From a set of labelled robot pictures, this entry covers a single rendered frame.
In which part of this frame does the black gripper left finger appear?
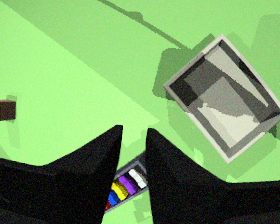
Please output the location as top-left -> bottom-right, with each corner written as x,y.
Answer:
0,124 -> 122,224

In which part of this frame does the yellow fuse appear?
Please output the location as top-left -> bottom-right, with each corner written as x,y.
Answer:
111,178 -> 130,199

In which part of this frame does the dark grey fuse block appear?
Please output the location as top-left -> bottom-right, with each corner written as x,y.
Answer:
104,151 -> 149,214

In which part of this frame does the brown cube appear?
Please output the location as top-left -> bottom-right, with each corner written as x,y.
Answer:
0,99 -> 16,122

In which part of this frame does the white fuse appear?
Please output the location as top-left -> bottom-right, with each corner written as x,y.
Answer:
129,164 -> 147,188

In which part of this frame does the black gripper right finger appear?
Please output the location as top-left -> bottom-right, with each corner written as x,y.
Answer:
145,128 -> 280,224

